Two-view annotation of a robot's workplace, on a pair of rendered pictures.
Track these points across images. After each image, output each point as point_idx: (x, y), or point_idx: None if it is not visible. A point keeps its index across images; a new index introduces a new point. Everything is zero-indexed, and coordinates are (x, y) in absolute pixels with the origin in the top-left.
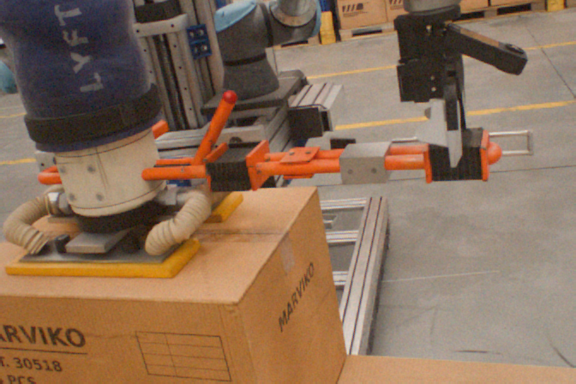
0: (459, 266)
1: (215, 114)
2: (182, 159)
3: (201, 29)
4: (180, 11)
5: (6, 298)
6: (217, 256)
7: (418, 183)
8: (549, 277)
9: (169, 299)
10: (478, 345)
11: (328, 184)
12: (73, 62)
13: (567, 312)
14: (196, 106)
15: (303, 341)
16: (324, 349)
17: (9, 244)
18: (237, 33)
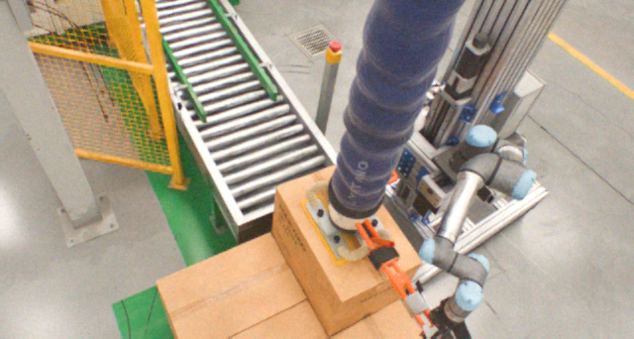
0: (543, 260)
1: (384, 242)
2: (372, 229)
3: (472, 110)
4: (470, 94)
5: (292, 217)
6: (357, 270)
7: (597, 182)
8: (574, 309)
9: (328, 278)
10: (496, 307)
11: (550, 132)
12: (349, 194)
13: (554, 333)
14: (443, 138)
15: (370, 302)
16: (383, 301)
17: (311, 179)
18: (471, 149)
